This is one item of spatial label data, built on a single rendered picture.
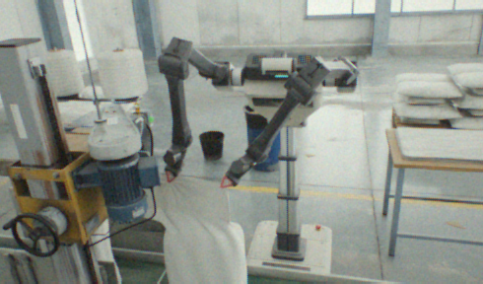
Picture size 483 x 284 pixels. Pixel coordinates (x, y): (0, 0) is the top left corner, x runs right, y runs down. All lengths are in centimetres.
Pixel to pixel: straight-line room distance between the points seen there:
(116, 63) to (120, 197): 48
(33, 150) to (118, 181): 30
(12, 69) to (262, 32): 857
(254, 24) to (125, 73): 839
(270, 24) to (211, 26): 146
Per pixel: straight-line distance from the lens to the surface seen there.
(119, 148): 140
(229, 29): 992
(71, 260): 172
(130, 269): 249
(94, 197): 164
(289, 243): 255
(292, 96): 142
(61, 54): 162
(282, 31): 966
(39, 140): 148
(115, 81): 147
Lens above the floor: 193
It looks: 23 degrees down
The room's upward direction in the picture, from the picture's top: 3 degrees counter-clockwise
